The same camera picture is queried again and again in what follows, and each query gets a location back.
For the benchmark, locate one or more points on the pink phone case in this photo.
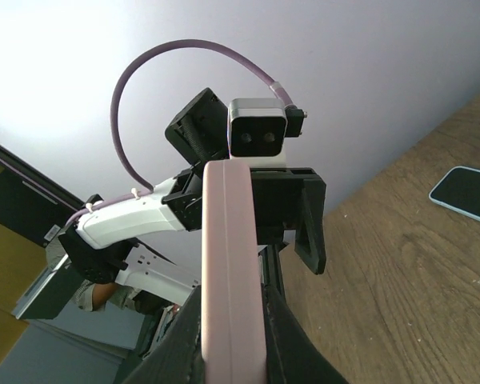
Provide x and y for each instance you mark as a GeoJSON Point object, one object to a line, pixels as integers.
{"type": "Point", "coordinates": [233, 333]}

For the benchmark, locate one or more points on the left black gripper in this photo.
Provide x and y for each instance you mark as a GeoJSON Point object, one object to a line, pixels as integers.
{"type": "Point", "coordinates": [291, 199]}

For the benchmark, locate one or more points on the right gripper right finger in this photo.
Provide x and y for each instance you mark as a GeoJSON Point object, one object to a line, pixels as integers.
{"type": "Point", "coordinates": [291, 357]}

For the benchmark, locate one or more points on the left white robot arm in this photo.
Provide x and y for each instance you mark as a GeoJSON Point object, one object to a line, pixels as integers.
{"type": "Point", "coordinates": [101, 235]}

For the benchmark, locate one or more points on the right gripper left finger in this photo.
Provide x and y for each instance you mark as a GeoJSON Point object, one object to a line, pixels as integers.
{"type": "Point", "coordinates": [178, 358]}

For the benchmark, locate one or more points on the blue cased phone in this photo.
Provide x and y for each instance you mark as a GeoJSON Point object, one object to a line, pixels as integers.
{"type": "Point", "coordinates": [459, 191]}

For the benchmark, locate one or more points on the black front rail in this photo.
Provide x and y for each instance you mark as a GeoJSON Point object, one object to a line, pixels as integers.
{"type": "Point", "coordinates": [270, 267]}

